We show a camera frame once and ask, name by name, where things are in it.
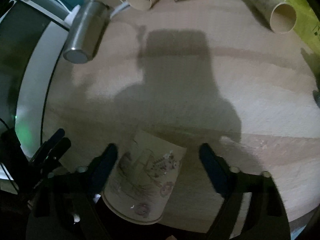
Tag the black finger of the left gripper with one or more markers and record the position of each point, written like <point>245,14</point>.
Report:
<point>53,139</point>
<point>51,153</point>

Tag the floral paper cup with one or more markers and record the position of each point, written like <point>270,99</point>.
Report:
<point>143,179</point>

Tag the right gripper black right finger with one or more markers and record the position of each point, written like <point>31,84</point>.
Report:
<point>266,216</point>

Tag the yellow plastic shopping bag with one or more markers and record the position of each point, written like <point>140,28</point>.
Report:
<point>307,26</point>

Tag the right lying paper cup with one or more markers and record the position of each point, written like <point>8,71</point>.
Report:
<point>280,15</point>

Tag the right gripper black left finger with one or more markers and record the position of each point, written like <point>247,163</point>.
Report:
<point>74,192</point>

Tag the white desk lamp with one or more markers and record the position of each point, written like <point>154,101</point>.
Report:
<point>56,10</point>

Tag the steel thermos tumbler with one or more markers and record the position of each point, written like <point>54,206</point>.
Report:
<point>86,32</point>

